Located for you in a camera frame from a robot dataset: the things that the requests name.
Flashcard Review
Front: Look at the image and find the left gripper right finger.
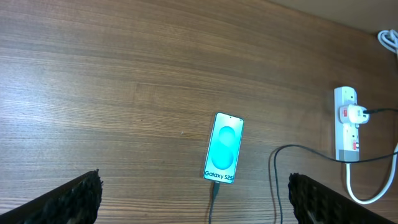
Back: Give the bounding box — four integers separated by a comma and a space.
288, 173, 394, 224

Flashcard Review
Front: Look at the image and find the black USB charging cable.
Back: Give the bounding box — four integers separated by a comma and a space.
208, 108, 398, 224

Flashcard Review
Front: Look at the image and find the white power strip cord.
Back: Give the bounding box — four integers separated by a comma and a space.
345, 142, 398, 205

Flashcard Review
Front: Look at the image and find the white USB charger plug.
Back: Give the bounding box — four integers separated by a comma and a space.
338, 104, 370, 124

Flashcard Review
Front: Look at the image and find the white power strip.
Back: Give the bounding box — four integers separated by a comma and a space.
334, 86, 359, 162

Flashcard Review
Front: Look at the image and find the Galaxy S25 smartphone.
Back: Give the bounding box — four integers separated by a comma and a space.
203, 112, 244, 184

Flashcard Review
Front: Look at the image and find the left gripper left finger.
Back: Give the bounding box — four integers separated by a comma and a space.
1, 169, 103, 224

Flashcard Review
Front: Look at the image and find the white cable bundle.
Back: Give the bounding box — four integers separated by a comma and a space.
377, 29, 398, 55

